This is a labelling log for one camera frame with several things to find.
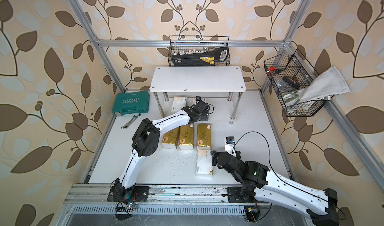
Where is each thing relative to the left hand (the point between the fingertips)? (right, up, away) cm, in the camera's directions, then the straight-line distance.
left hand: (202, 114), depth 96 cm
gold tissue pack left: (-19, -14, -11) cm, 26 cm away
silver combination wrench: (-50, -4, +9) cm, 51 cm away
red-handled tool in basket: (+40, +27, -9) cm, 50 cm away
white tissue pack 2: (-4, +8, -8) cm, 12 cm away
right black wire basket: (+50, +25, -11) cm, 56 cm away
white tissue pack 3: (+1, -27, -17) cm, 32 cm away
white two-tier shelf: (-3, +20, -17) cm, 26 cm away
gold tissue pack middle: (-10, -12, -8) cm, 17 cm away
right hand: (+8, -19, -20) cm, 29 cm away
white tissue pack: (-16, +7, +2) cm, 18 cm away
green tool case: (-52, +7, +12) cm, 54 cm away
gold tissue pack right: (+1, -12, -8) cm, 14 cm away
